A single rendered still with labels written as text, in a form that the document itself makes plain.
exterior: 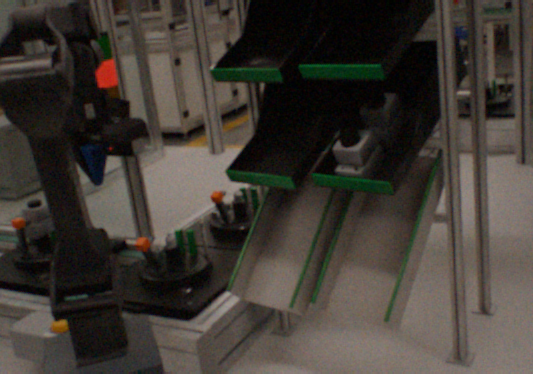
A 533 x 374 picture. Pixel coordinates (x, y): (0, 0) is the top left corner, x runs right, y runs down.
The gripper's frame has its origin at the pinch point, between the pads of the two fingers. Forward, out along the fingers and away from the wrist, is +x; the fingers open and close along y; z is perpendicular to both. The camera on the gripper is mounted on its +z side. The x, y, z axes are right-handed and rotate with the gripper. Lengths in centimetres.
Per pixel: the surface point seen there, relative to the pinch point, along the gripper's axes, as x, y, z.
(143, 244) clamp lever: 18.7, 4.0, 11.7
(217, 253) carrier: 28.3, 1.9, 30.1
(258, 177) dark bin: 4.9, -21.7, 11.2
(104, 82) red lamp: -6.7, 22.4, 29.7
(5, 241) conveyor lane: 31, 63, 29
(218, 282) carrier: 28.3, -5.5, 18.9
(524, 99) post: 20, -39, 128
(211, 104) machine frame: 21, 65, 127
